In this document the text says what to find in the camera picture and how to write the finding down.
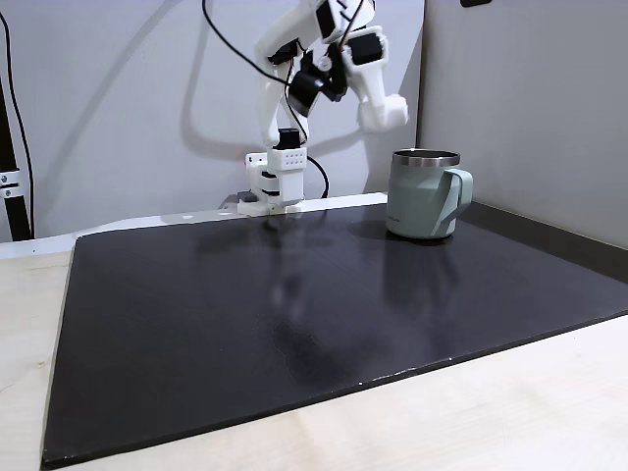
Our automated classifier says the pale green steel mug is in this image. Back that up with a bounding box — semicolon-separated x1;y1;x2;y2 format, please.
385;148;476;241

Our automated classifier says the white base board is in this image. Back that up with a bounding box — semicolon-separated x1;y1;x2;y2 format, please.
0;191;391;260

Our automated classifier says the black table mat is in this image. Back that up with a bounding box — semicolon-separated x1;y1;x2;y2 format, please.
39;200;628;468

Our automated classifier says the black stand with white clamp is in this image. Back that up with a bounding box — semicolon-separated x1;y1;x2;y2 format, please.
0;73;32;243

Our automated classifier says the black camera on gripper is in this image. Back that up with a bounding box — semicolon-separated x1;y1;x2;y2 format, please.
287;48;350;119

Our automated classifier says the black arm base cable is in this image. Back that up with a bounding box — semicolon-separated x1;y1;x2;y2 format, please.
307;157;331;200

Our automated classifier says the black camera cable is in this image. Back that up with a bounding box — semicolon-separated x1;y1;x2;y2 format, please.
202;0;291;84

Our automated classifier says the black hanging cable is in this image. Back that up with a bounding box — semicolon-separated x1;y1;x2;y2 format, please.
0;8;37;240

